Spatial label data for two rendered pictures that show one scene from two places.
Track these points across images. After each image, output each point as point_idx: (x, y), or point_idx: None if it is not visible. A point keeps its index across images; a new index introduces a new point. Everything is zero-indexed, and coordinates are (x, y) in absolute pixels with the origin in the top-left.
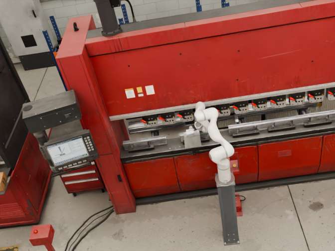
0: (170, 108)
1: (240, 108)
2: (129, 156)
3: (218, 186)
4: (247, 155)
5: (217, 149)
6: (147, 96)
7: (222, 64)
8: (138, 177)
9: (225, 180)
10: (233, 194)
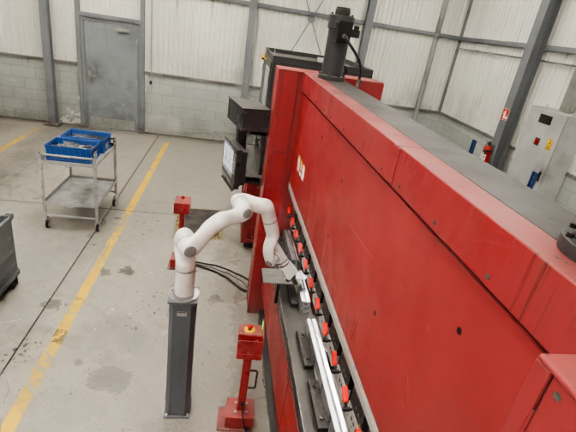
0: (300, 217)
1: (315, 296)
2: None
3: (172, 286)
4: (283, 381)
5: (185, 230)
6: (300, 181)
7: (329, 191)
8: None
9: (174, 286)
10: (169, 319)
